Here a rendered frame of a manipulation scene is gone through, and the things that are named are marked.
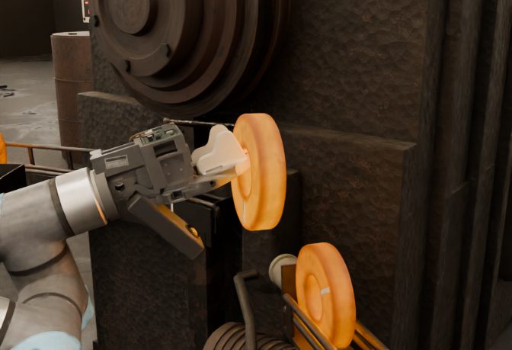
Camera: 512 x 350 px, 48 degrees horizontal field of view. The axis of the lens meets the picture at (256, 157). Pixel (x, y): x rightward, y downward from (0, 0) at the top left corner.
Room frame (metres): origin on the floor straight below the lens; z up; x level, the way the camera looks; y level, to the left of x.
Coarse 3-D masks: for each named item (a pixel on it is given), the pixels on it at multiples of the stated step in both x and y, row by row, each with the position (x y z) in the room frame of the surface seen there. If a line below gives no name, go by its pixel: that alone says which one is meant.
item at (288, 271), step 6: (294, 264) 0.83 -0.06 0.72; (282, 270) 0.82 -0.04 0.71; (288, 270) 0.82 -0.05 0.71; (294, 270) 0.82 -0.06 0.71; (282, 276) 0.82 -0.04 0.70; (288, 276) 0.82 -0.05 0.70; (294, 276) 0.82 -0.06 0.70; (282, 282) 0.81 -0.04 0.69; (288, 282) 0.82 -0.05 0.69; (294, 282) 0.82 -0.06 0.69; (282, 288) 0.81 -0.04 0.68; (288, 288) 0.82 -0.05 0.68; (294, 288) 0.82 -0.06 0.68; (282, 294) 0.81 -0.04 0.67; (294, 294) 0.82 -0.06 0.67; (282, 300) 0.81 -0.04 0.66; (282, 306) 0.81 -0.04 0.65; (282, 312) 0.81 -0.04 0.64; (282, 318) 0.81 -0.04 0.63; (282, 324) 0.81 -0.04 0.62
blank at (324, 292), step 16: (304, 256) 0.78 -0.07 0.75; (320, 256) 0.73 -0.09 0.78; (336, 256) 0.73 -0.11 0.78; (304, 272) 0.78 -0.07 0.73; (320, 272) 0.72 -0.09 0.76; (336, 272) 0.71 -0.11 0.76; (304, 288) 0.78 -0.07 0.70; (320, 288) 0.72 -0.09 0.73; (336, 288) 0.69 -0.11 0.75; (352, 288) 0.70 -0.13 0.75; (304, 304) 0.78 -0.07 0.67; (320, 304) 0.77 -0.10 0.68; (336, 304) 0.68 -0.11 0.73; (352, 304) 0.69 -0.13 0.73; (320, 320) 0.72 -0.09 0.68; (336, 320) 0.68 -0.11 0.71; (352, 320) 0.68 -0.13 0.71; (336, 336) 0.68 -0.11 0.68; (352, 336) 0.69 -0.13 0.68
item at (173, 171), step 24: (144, 144) 0.67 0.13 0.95; (168, 144) 0.67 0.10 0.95; (96, 168) 0.65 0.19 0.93; (120, 168) 0.66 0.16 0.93; (144, 168) 0.67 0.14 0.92; (168, 168) 0.67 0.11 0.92; (192, 168) 0.68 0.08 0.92; (120, 192) 0.66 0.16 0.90; (144, 192) 0.67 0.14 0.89; (168, 192) 0.66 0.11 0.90
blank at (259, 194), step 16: (240, 128) 0.74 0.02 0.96; (256, 128) 0.69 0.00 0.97; (272, 128) 0.69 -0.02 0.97; (240, 144) 0.74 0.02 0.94; (256, 144) 0.67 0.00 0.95; (272, 144) 0.67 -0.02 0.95; (256, 160) 0.67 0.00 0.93; (272, 160) 0.66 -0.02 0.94; (240, 176) 0.75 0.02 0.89; (256, 176) 0.67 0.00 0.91; (272, 176) 0.65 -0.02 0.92; (240, 192) 0.73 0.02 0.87; (256, 192) 0.66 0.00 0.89; (272, 192) 0.65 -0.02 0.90; (240, 208) 0.73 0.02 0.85; (256, 208) 0.66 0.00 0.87; (272, 208) 0.66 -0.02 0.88; (256, 224) 0.67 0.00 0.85; (272, 224) 0.67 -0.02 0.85
